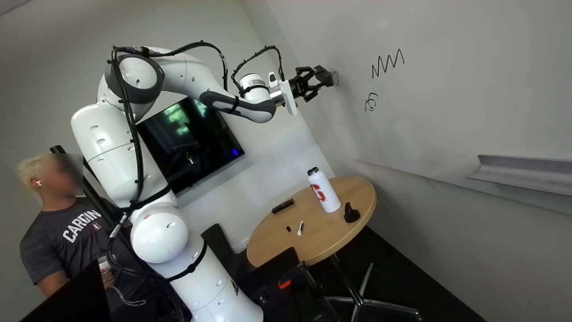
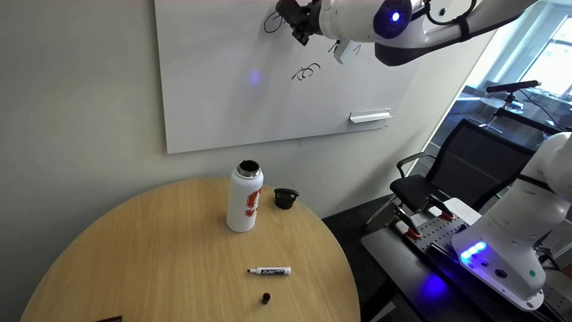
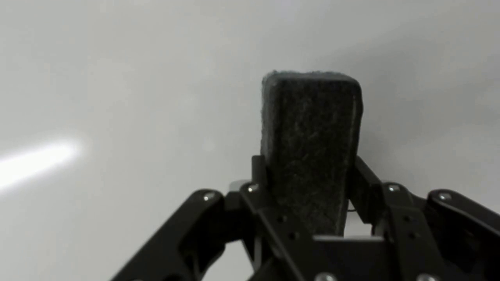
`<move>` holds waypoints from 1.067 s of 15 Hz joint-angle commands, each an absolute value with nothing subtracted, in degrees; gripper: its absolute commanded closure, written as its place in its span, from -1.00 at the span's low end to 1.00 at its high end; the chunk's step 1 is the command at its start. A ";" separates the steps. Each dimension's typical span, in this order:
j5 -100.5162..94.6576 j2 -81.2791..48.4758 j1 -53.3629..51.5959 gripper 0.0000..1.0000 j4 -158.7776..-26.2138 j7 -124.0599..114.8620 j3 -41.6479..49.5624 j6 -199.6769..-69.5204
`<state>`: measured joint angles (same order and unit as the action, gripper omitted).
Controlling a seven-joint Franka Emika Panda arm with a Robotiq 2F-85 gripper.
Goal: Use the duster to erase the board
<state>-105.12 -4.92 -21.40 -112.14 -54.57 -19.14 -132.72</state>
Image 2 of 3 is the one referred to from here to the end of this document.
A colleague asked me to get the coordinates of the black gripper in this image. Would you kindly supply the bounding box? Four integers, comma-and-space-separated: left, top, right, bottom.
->
282, 0, 325, 49

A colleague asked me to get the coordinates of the white board marker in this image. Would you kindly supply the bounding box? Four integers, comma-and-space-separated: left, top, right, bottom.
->
245, 265, 295, 279

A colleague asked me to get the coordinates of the whiteboard marker tray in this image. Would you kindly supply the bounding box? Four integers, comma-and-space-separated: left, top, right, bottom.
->
347, 108, 393, 127

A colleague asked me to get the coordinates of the black bottle lid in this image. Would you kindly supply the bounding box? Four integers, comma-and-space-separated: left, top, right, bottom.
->
271, 186, 300, 211

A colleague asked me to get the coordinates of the white water bottle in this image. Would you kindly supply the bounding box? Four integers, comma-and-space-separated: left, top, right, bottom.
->
223, 158, 266, 235

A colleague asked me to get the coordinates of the black office chair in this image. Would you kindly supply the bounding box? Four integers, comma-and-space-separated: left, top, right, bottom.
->
388, 117, 541, 231

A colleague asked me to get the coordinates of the red clamp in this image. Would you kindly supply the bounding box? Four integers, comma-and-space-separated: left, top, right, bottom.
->
423, 199, 456, 224
391, 213, 423, 244

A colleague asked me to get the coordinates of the white perforated mounting plate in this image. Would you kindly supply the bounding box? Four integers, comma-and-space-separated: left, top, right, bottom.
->
409, 195, 486, 256

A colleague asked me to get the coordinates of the round wooden table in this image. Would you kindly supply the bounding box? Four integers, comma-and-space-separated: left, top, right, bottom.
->
18, 174, 363, 322

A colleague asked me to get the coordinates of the black robot platform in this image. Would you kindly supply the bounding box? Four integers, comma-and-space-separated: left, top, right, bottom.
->
359, 226, 572, 322

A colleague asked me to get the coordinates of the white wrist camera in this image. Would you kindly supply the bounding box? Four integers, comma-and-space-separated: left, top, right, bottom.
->
329, 38, 354, 67

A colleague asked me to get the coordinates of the white wall whiteboard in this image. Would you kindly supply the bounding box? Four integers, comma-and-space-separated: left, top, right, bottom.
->
152, 0, 522, 156

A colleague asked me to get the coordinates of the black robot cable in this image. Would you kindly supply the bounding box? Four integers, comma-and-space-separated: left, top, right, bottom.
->
416, 0, 481, 40

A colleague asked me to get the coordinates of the black camera on stand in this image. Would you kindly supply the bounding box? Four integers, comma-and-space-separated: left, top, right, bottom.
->
484, 79, 543, 122

